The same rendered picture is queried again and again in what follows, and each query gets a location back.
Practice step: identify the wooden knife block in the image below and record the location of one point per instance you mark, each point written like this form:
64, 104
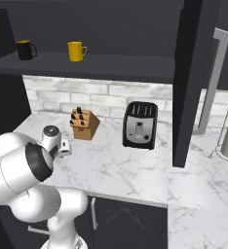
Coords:
86, 128

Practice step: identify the black mug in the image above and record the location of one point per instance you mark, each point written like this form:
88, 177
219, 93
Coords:
24, 51

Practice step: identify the yellow mug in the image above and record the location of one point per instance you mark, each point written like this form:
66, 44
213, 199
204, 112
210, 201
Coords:
75, 52

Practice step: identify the dark open wall cabinet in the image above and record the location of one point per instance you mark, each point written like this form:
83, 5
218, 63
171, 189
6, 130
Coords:
119, 39

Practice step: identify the black and silver toaster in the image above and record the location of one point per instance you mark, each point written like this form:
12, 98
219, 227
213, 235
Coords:
139, 129

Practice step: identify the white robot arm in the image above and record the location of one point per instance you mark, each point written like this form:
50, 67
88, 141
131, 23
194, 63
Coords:
18, 168

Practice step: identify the dark base cabinet door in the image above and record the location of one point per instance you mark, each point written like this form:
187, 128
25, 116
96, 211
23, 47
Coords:
132, 227

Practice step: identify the dark drawer front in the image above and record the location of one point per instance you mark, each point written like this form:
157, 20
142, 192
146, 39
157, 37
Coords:
8, 235

